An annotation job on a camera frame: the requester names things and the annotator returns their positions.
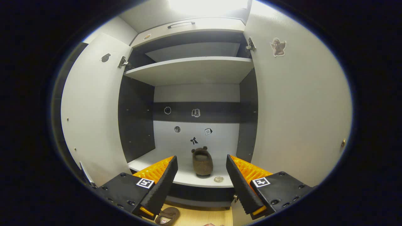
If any metal drawer handle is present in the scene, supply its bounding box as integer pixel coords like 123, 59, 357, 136
167, 21, 196, 29

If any cabinet door with angel sticker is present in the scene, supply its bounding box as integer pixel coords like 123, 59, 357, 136
231, 0, 353, 226

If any cabinet door with dark sticker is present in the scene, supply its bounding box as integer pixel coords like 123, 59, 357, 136
61, 33, 132, 187

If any brown fuzzy shoe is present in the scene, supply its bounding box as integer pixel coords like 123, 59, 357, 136
155, 207, 180, 226
192, 146, 214, 177

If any white shoe cabinet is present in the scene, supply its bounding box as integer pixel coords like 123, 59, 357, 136
118, 17, 259, 211

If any white cabinet drawer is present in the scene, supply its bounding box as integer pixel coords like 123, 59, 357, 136
130, 17, 246, 49

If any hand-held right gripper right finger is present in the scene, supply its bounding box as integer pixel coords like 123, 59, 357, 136
226, 154, 314, 220

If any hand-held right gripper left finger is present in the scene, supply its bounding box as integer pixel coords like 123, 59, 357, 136
96, 155, 179, 221

